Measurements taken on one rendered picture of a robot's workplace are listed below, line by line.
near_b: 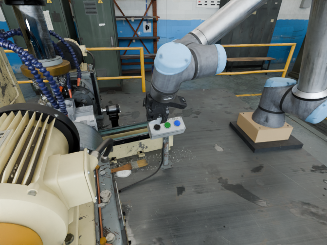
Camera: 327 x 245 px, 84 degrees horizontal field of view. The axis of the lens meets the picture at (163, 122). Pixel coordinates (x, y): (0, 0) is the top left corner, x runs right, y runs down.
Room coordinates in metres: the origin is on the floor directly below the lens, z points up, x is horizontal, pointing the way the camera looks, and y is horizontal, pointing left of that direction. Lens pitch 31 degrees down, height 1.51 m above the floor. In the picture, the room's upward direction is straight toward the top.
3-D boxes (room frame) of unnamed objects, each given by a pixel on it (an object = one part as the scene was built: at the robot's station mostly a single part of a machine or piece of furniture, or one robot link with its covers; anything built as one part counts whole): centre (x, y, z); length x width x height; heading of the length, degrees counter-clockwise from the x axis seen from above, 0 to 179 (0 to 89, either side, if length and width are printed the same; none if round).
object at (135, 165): (0.72, 0.19, 0.80); 0.21 x 0.05 x 0.01; 111
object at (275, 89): (1.01, -0.68, 1.11); 0.17 x 0.15 x 0.18; 25
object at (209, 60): (0.57, -0.12, 1.39); 0.12 x 0.12 x 0.09; 25
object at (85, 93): (1.10, 0.57, 1.04); 0.41 x 0.25 x 0.25; 20
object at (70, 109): (0.77, 0.49, 1.11); 0.12 x 0.11 x 0.07; 110
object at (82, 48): (1.39, 0.65, 1.16); 0.33 x 0.26 x 0.42; 20
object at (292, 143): (1.02, -0.67, 0.82); 0.32 x 0.32 x 0.03; 9
